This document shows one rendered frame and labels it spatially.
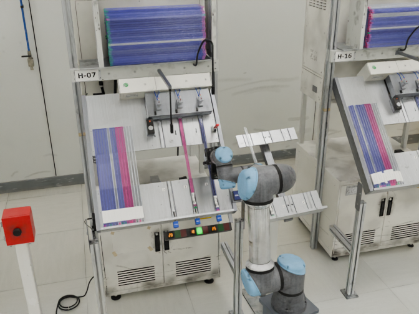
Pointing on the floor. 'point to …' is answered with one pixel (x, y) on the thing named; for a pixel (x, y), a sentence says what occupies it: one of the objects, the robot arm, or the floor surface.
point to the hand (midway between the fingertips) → (209, 163)
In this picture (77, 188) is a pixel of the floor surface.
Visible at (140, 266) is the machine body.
